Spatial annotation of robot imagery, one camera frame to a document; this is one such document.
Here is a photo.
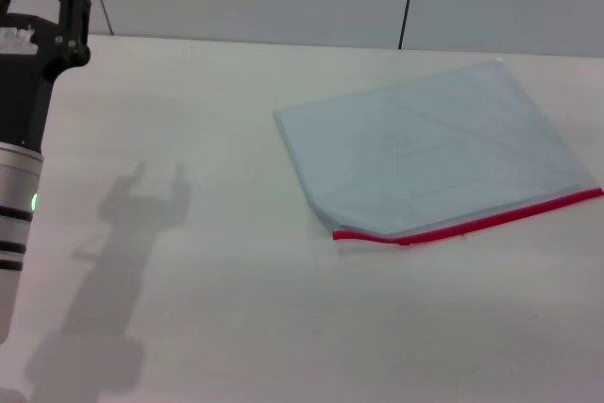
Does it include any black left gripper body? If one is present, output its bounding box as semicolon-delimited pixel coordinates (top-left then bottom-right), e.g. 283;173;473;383
0;12;92;155

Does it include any clear red-zipper document bag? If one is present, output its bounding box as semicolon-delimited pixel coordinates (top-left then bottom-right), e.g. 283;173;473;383
272;59;604;248

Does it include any thin black pole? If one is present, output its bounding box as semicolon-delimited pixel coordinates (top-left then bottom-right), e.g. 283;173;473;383
397;0;422;51

